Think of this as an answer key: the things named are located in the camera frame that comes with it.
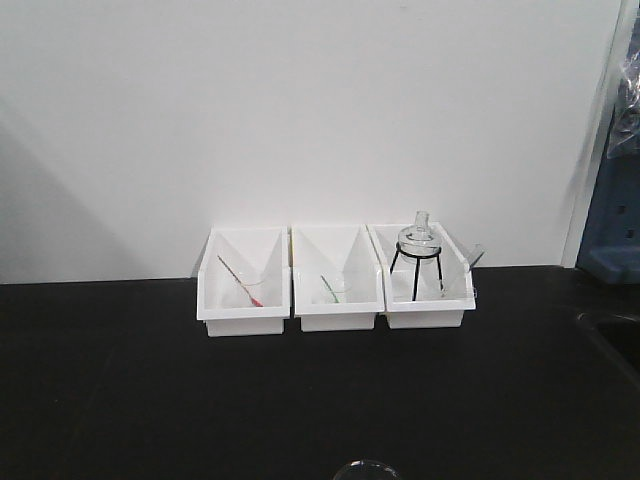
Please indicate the clear glass beaker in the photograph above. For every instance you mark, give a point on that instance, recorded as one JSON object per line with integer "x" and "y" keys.
{"x": 366, "y": 469}

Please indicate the clear plastic bag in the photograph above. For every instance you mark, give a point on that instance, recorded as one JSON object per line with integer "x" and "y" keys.
{"x": 624, "y": 134}

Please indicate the white plastic bin left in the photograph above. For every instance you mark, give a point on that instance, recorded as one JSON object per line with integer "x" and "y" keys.
{"x": 260, "y": 258}

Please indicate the black sink basin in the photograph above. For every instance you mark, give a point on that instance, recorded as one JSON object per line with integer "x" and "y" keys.
{"x": 617, "y": 337}

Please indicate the white plastic bin middle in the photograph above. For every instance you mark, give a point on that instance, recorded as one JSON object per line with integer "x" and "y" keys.
{"x": 346, "y": 257}

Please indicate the red tipped stick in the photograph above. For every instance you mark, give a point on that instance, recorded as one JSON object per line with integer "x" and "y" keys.
{"x": 254, "y": 301}

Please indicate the green tipped stick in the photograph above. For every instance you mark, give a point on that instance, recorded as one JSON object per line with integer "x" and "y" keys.
{"x": 329, "y": 290}

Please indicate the black wire tripod stand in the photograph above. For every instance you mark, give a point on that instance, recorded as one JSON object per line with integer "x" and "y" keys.
{"x": 416, "y": 267}

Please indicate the clear glass flask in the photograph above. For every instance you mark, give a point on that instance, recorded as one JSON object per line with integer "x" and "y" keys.
{"x": 419, "y": 240}

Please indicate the white plastic bin right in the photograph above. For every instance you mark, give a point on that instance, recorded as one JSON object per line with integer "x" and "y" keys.
{"x": 432, "y": 308}

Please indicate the blue shelf rack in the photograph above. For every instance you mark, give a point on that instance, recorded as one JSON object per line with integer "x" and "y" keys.
{"x": 609, "y": 249}

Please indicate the white plastic bin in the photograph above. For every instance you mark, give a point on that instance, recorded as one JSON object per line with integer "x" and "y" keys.
{"x": 432, "y": 308}
{"x": 346, "y": 257}
{"x": 260, "y": 258}

